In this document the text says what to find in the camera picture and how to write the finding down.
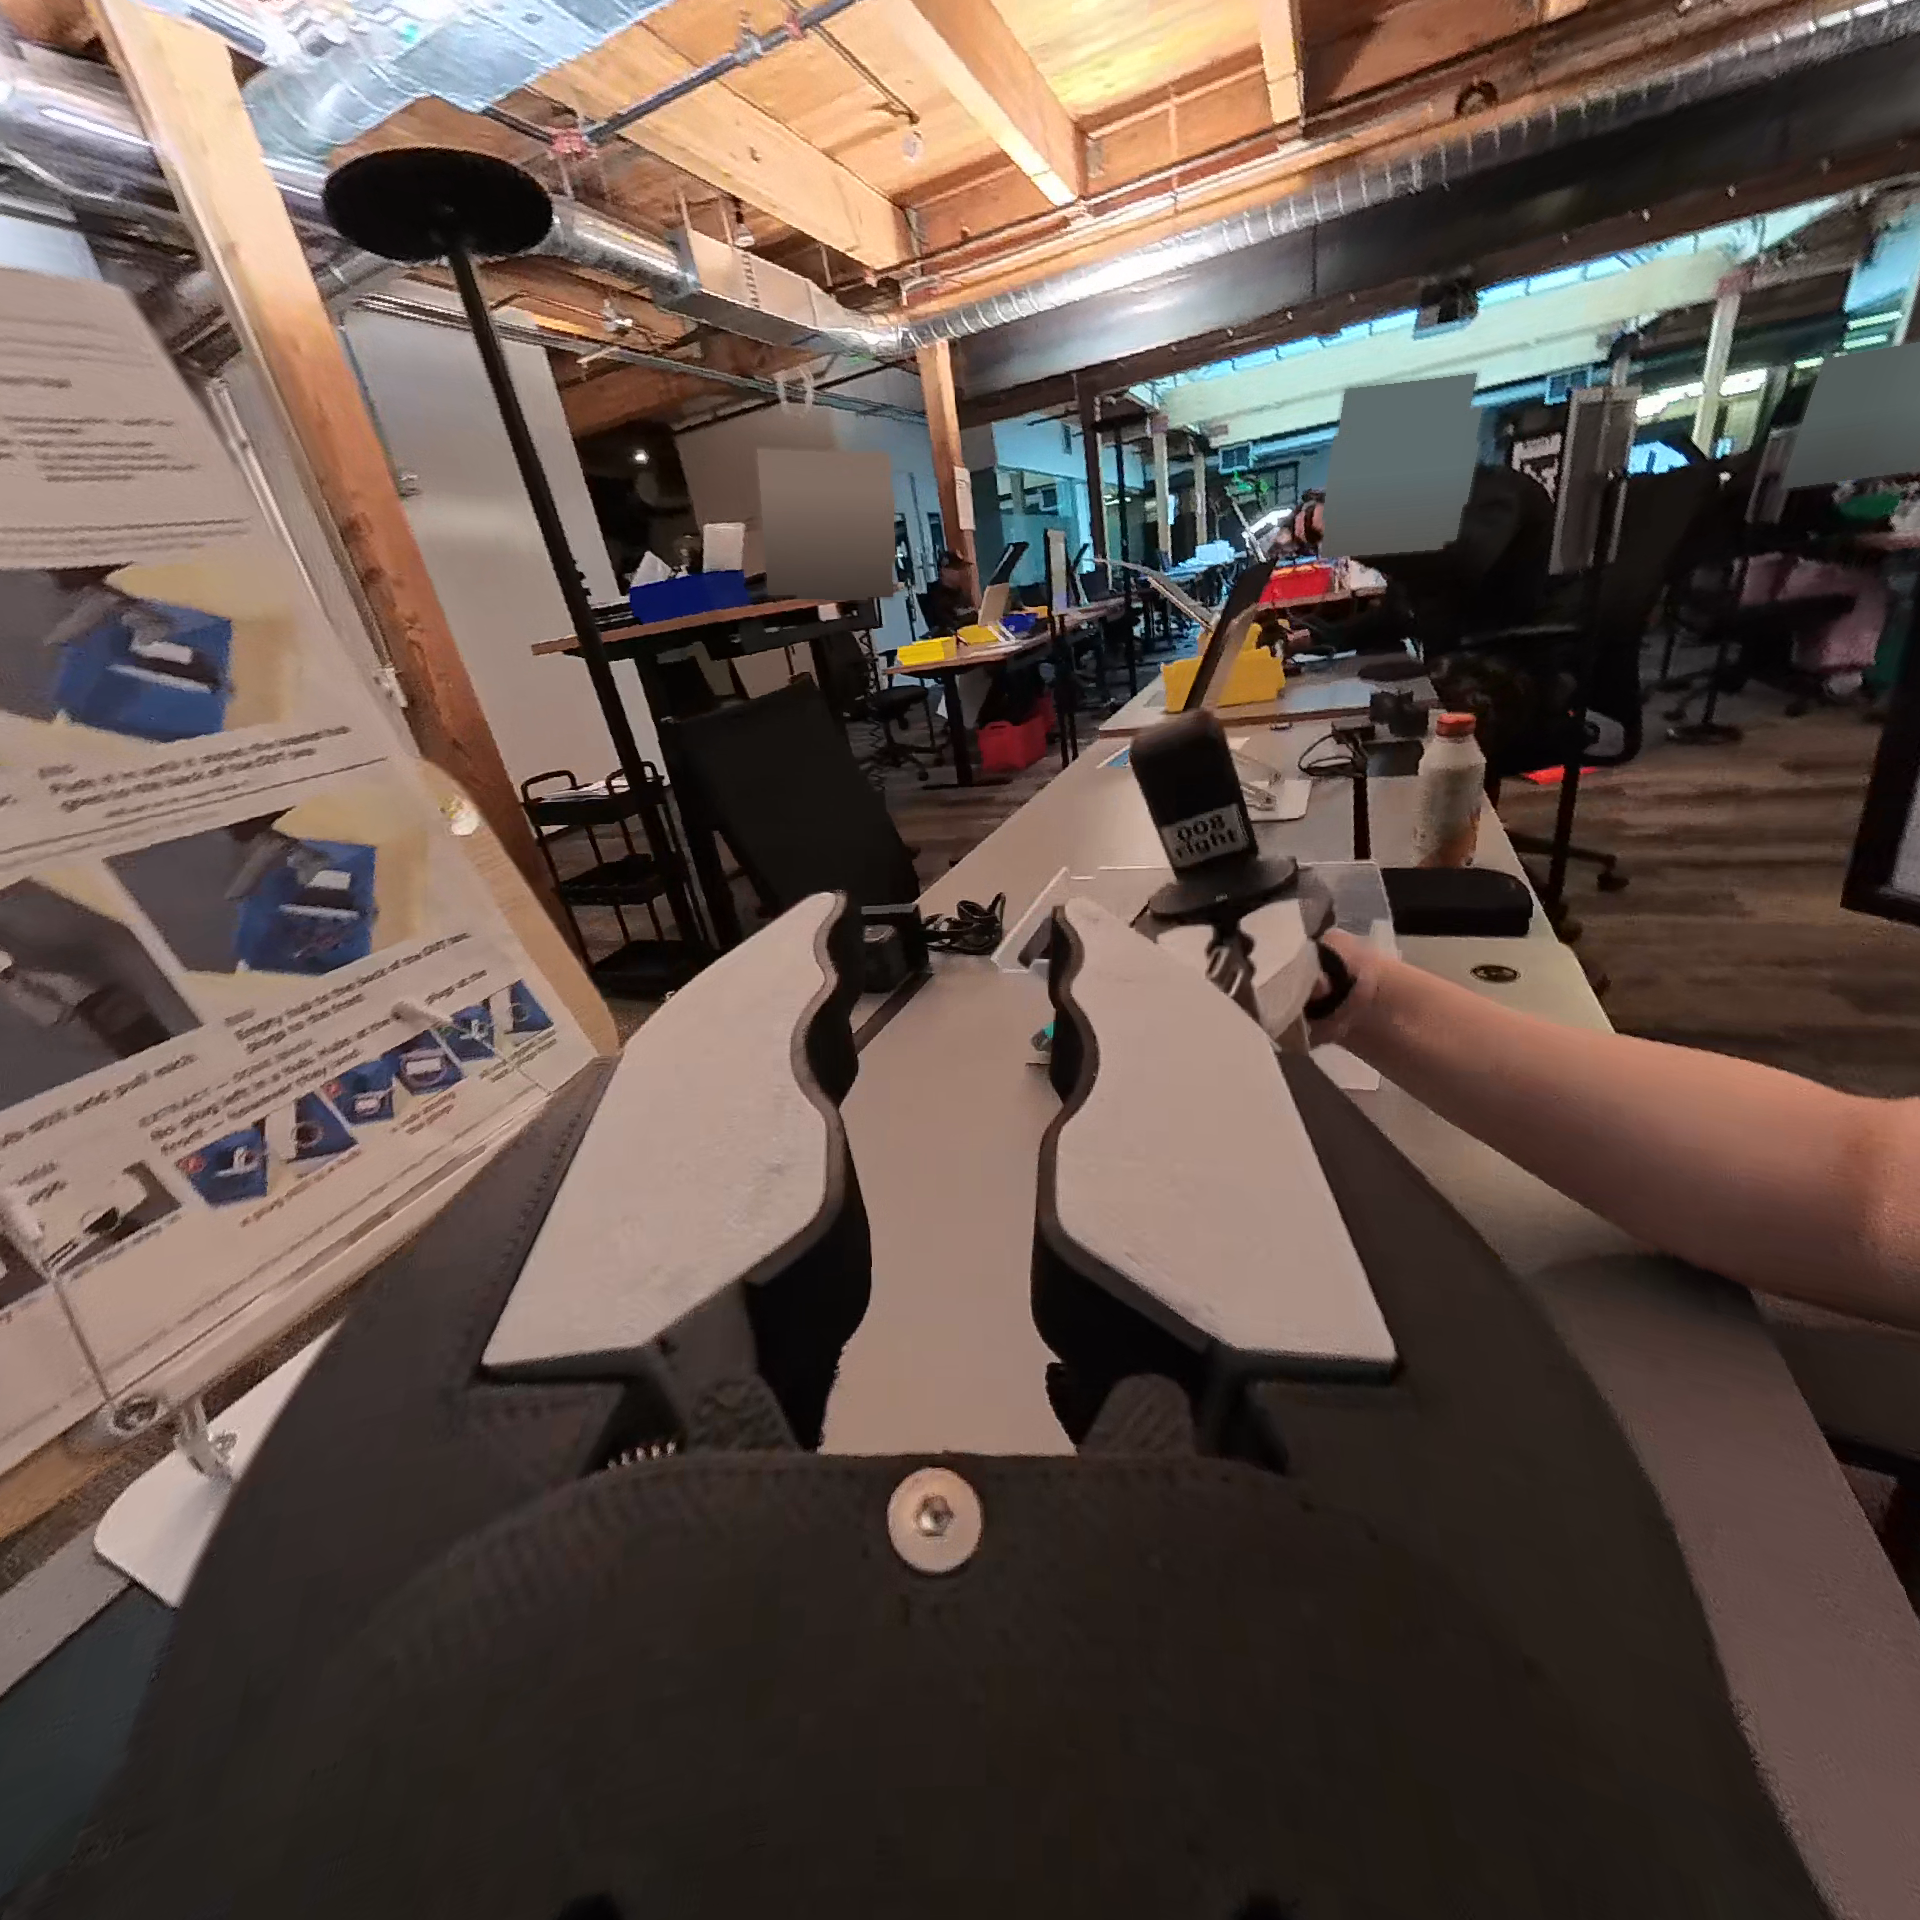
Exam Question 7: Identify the wooden standing desk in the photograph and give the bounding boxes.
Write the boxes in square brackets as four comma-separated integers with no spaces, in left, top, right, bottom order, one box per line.
[533,596,886,783]

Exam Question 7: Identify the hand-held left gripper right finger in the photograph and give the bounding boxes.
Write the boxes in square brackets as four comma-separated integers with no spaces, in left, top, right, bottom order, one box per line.
[1030,897,1400,1455]

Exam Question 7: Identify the black oval case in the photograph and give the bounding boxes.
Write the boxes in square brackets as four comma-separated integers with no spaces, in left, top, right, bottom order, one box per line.
[1381,867,1538,940]

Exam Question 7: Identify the person's right forearm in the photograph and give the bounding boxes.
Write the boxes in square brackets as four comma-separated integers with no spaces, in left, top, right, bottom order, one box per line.
[1318,944,1920,1328]

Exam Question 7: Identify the yellow storage bin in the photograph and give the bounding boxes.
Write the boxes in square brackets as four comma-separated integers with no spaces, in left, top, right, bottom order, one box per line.
[1162,647,1288,714]
[896,623,1051,669]

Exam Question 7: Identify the black slanted panel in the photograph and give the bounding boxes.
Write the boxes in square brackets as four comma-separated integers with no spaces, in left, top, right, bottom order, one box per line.
[660,675,924,962]

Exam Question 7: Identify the silver ventilation duct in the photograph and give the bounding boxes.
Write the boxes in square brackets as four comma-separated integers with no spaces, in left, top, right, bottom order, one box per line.
[0,0,1863,361]

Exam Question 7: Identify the person's right hand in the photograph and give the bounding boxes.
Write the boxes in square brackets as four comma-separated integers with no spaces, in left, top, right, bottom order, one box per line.
[1302,932,1395,1049]

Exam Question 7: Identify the black framed marker sign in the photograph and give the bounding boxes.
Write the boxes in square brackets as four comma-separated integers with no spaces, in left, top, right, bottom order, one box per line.
[1546,383,1644,578]
[1843,704,1920,923]

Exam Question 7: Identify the black power adapter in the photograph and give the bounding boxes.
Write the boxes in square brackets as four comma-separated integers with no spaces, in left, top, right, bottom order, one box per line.
[855,901,934,994]

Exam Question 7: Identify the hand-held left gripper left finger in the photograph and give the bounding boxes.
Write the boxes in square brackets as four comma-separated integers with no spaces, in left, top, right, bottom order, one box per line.
[480,891,875,1455]

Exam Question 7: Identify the wooden instruction board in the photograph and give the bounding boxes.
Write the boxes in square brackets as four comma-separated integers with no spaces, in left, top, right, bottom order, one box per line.
[0,269,624,1480]
[1183,562,1278,714]

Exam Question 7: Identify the white plastic bottle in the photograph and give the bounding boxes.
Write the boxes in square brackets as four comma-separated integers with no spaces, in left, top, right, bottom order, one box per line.
[1413,712,1490,873]

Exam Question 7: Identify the black pole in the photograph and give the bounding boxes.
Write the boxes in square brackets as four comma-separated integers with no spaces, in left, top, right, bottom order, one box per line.
[322,147,676,932]

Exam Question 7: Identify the black metal cart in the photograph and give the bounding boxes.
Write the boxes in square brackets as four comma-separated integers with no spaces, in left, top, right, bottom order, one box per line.
[519,761,706,999]

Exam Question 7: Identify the black office chair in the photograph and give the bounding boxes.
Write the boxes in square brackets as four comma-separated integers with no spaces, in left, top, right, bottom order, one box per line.
[1424,450,1719,940]

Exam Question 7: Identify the clear plastic bin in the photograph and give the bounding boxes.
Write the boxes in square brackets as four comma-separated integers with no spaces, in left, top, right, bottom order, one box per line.
[1016,858,1403,1089]

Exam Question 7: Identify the white board stand base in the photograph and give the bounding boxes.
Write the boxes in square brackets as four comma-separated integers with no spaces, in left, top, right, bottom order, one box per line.
[94,1394,301,1608]

